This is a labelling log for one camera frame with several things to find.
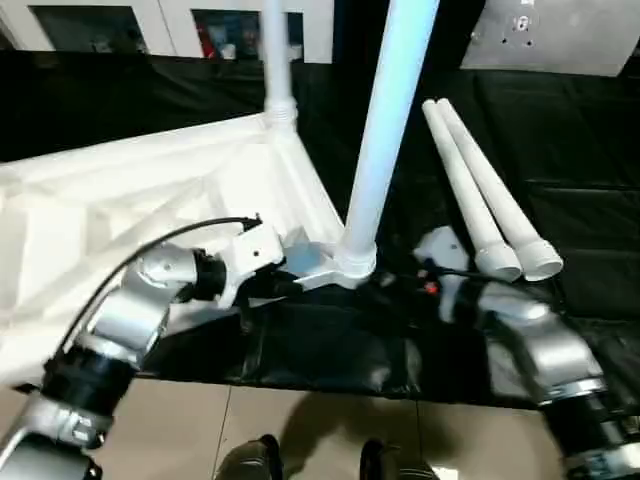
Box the white plastic table top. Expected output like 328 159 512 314
0 106 377 387

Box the black cabinet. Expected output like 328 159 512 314
332 0 489 72

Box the white plastic table leg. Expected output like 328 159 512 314
261 0 300 135
421 98 525 283
433 96 566 283
334 0 442 290

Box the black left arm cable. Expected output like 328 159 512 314
43 213 265 372

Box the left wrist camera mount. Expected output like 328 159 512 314
213 221 287 310

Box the white glass-door cabinet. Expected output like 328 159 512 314
0 0 337 65

